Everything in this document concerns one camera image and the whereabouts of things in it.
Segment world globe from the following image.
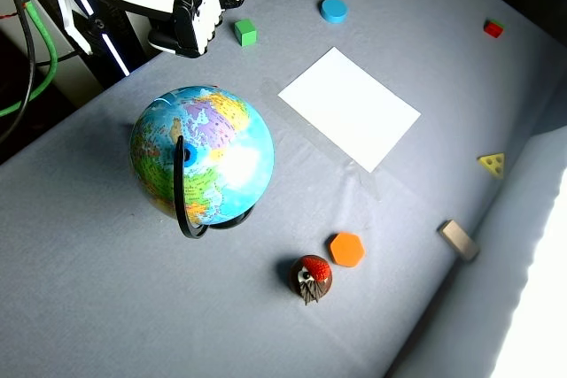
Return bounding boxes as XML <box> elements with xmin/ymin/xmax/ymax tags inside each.
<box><xmin>128</xmin><ymin>85</ymin><xmax>276</xmax><ymax>241</ymax></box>

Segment dark column with light strip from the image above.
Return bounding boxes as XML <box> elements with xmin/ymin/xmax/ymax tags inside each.
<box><xmin>70</xmin><ymin>0</ymin><xmax>154</xmax><ymax>87</ymax></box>

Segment blue cylinder block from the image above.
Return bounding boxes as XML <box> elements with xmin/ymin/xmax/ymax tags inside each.
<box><xmin>320</xmin><ymin>0</ymin><xmax>349</xmax><ymax>24</ymax></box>

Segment red and green block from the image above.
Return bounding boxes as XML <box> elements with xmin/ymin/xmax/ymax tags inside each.
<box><xmin>483</xmin><ymin>19</ymin><xmax>505</xmax><ymax>39</ymax></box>

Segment green cube block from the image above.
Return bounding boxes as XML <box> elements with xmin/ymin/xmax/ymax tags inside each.
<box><xmin>234</xmin><ymin>19</ymin><xmax>259</xmax><ymax>48</ymax></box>

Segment white paper sheet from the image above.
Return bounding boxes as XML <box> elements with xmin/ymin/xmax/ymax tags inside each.
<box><xmin>277</xmin><ymin>46</ymin><xmax>422</xmax><ymax>174</ymax></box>

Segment long clear tape strip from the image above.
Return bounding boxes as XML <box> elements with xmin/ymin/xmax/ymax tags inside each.
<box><xmin>259</xmin><ymin>78</ymin><xmax>358</xmax><ymax>169</ymax></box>

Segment short clear tape strip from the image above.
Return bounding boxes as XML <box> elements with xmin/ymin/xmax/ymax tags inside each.
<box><xmin>345</xmin><ymin>160</ymin><xmax>387</xmax><ymax>202</ymax></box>

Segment yellow cheese wedge toy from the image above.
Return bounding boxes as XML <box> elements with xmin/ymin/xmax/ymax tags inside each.
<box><xmin>477</xmin><ymin>152</ymin><xmax>506</xmax><ymax>181</ymax></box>

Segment grey rectangular block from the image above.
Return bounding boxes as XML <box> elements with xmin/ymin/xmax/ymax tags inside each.
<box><xmin>438</xmin><ymin>219</ymin><xmax>481</xmax><ymax>263</ymax></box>

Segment orange hexagon block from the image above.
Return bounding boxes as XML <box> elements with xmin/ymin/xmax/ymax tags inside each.
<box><xmin>328</xmin><ymin>231</ymin><xmax>367</xmax><ymax>268</ymax></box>

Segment chocolate strawberry cupcake toy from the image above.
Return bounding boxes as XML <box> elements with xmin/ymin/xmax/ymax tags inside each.
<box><xmin>288</xmin><ymin>254</ymin><xmax>334</xmax><ymax>306</ymax></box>

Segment grey table cloth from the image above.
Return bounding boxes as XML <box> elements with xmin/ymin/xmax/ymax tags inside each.
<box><xmin>0</xmin><ymin>0</ymin><xmax>567</xmax><ymax>378</ymax></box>

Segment green cable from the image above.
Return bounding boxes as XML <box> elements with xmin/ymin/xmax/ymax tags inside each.
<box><xmin>0</xmin><ymin>0</ymin><xmax>59</xmax><ymax>119</ymax></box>

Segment black cable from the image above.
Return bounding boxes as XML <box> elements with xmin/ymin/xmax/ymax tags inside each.
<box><xmin>0</xmin><ymin>0</ymin><xmax>37</xmax><ymax>144</ymax></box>

